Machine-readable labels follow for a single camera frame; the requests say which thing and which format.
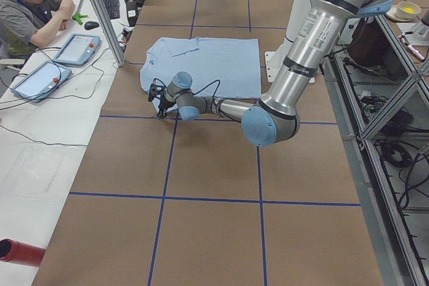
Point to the black computer mouse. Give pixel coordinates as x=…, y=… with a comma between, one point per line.
x=89, y=25

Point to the brown paper table cover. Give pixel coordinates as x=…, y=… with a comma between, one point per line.
x=169, y=202

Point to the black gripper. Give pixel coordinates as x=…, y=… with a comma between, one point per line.
x=165, y=102

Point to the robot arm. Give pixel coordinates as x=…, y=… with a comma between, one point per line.
x=274, y=118

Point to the far teach pendant tablet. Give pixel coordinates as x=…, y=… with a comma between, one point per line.
x=77, y=50

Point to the teach pendant tablet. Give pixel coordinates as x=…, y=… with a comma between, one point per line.
x=41, y=82
x=77, y=50

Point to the aluminium frame post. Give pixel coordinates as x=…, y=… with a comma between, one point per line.
x=108, y=31

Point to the light blue t-shirt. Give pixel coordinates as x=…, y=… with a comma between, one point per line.
x=234, y=62

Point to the clear plastic sheet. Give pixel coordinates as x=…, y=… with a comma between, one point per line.
x=38, y=174

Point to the seated person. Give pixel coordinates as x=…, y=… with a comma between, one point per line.
x=28, y=25

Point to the black keyboard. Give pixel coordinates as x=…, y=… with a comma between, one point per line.
x=112, y=7

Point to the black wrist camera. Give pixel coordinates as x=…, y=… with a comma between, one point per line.
x=155, y=91

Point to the red cylinder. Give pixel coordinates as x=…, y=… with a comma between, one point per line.
x=21, y=253

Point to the near teach pendant tablet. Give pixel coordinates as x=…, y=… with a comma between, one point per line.
x=41, y=82

